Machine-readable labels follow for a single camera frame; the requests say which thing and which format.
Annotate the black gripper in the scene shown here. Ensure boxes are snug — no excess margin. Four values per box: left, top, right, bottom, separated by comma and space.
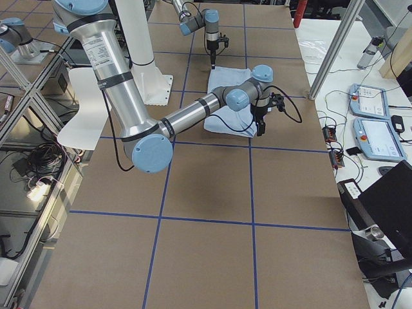
254, 106, 268, 136
206, 40, 218, 70

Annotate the light blue button-up shirt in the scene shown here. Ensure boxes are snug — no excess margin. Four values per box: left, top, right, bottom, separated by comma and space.
203, 66, 257, 138

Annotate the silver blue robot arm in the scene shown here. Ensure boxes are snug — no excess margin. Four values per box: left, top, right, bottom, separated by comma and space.
171, 1, 229, 70
52, 1, 274, 173

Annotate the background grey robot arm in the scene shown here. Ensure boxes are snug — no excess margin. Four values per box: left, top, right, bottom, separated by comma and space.
1, 17, 55, 65

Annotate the clear plastic bag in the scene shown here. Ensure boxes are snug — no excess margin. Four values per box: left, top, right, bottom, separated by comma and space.
298, 38, 330, 65

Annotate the red cylinder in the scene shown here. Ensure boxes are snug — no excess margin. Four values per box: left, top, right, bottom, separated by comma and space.
293, 0, 308, 28

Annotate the upper blue teach pendant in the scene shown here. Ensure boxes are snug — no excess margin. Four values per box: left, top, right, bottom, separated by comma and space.
349, 84, 389, 119

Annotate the blue teach pendant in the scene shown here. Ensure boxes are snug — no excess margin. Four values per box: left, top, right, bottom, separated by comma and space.
353, 118, 407, 162
349, 84, 389, 119

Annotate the lower blue teach pendant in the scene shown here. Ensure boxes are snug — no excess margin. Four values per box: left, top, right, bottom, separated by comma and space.
353, 118, 407, 162

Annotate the black power adapter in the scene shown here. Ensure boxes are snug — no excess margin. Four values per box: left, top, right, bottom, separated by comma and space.
391, 115, 405, 133

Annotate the clear water bottle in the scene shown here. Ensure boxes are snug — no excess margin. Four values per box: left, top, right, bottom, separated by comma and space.
357, 36, 384, 70

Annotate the black laptop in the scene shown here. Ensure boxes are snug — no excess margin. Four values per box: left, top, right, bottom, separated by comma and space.
359, 160, 411, 258

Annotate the white curved paper sheet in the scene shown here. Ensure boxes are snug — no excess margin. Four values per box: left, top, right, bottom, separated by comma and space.
57, 68, 108, 151

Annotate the black stand device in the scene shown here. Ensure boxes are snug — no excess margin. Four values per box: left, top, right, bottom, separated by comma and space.
337, 179, 411, 299

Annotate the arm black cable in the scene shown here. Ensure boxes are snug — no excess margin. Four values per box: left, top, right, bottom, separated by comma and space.
180, 0, 226, 55
212, 84, 303, 133

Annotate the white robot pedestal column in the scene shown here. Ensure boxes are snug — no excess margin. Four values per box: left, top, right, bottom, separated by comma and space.
115, 0, 173, 106

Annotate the aluminium frame post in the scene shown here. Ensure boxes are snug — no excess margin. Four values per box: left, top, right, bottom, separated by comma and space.
308, 0, 365, 100

